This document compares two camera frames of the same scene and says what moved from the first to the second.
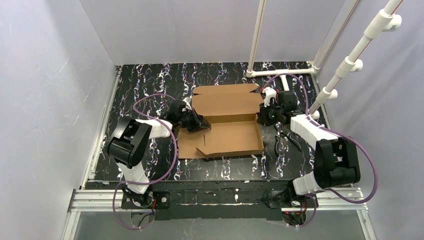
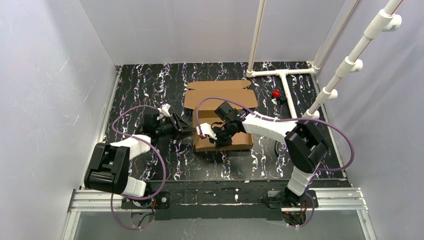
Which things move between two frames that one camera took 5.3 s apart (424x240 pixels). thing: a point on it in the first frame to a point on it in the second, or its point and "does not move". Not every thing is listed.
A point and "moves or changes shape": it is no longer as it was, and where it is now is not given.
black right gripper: (266, 114) to (220, 133)
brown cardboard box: (235, 130) moves or changes shape
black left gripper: (193, 120) to (175, 125)
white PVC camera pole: (386, 21) does not move
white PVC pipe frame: (323, 51) does not move
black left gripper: (87, 199) does not move
